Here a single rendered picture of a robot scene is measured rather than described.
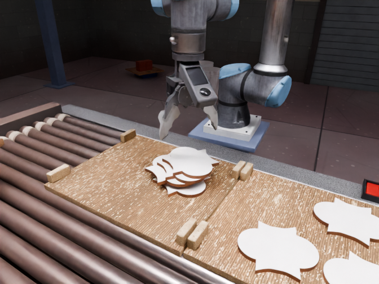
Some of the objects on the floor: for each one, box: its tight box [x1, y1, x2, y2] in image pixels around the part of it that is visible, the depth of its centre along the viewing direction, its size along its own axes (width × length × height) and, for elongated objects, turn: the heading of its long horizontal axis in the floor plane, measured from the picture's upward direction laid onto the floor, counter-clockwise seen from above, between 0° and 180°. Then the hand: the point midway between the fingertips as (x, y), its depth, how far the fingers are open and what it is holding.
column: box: [188, 117, 270, 153], centre depth 143 cm, size 38×38×87 cm
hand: (190, 136), depth 73 cm, fingers open, 14 cm apart
